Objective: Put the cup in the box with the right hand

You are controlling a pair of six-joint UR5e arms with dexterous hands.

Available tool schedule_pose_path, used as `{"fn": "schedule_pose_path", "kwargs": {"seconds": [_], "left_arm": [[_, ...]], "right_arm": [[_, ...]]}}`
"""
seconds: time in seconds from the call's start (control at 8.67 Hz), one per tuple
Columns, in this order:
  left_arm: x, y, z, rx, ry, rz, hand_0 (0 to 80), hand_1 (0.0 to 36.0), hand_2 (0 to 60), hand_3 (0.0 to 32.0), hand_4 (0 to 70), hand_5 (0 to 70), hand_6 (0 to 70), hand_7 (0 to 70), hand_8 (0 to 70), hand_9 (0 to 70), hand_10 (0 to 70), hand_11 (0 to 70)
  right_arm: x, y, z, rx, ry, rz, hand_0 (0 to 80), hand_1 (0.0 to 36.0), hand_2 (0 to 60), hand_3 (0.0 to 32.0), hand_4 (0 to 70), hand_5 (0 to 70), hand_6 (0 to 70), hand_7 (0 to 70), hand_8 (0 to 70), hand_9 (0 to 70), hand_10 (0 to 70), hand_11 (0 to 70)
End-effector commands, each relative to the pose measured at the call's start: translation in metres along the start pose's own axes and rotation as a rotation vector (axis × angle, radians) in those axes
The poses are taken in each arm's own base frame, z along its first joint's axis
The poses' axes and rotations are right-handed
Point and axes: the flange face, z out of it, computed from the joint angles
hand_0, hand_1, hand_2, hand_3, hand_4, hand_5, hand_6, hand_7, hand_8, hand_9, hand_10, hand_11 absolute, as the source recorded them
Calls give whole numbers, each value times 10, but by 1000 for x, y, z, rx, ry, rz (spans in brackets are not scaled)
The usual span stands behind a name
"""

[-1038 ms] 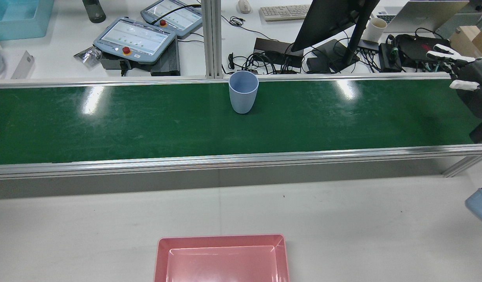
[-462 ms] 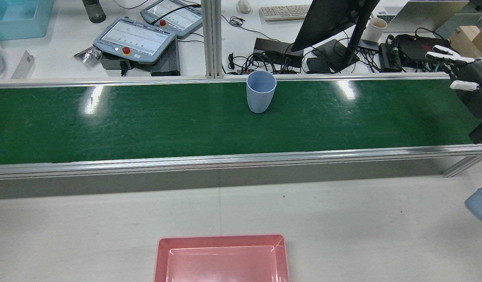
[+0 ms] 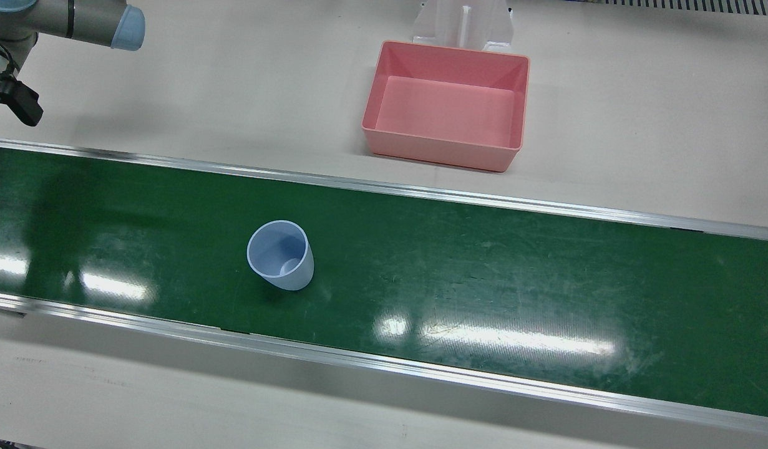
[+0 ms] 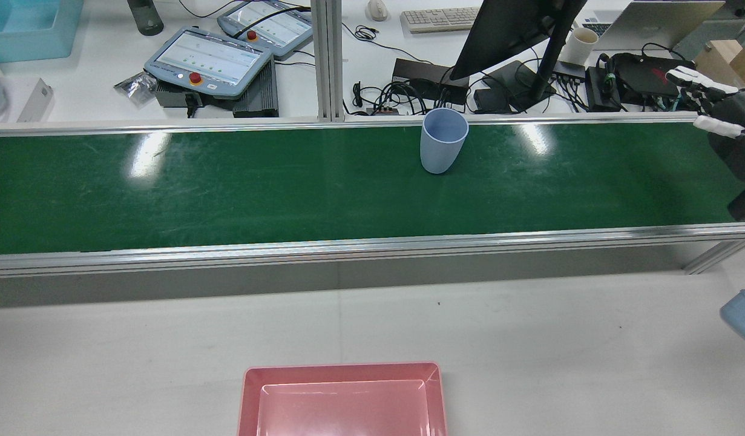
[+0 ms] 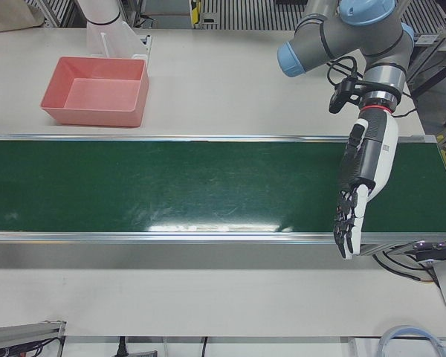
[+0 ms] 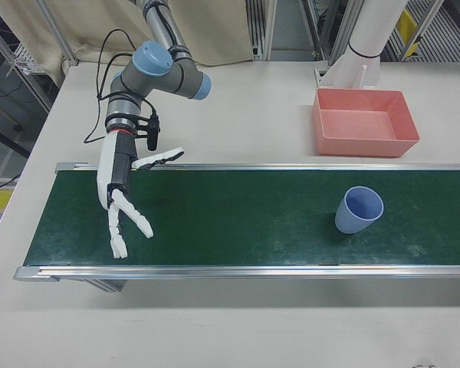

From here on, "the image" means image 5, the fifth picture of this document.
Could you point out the UR5e robot arm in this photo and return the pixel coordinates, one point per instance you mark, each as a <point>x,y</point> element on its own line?
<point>357,37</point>

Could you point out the pink plastic box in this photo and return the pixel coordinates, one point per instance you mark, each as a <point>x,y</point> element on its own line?
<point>96,93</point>

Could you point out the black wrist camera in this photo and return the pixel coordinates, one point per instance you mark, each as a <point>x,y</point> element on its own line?
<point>338,98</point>

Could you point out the black device with purple light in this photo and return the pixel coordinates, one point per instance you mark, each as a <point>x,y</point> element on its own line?
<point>438,251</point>

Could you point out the aluminium conveyor side rail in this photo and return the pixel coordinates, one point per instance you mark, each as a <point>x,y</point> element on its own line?
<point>134,137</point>
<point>134,237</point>

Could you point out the robot hand grey white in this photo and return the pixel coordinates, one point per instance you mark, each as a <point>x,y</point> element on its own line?
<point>379,156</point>

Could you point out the yellow black striped post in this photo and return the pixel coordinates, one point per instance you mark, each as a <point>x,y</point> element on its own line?
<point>196,11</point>

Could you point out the beige cloth bag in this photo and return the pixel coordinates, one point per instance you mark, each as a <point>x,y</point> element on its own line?
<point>7,16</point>

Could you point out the white cylindrical robot base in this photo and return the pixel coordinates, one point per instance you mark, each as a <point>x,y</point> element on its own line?
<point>100,13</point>

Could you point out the aluminium profile bar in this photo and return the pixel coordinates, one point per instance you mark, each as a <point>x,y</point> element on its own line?
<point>22,334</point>

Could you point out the green conveyor belt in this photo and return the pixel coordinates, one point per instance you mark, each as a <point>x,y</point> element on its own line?
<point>171,186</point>

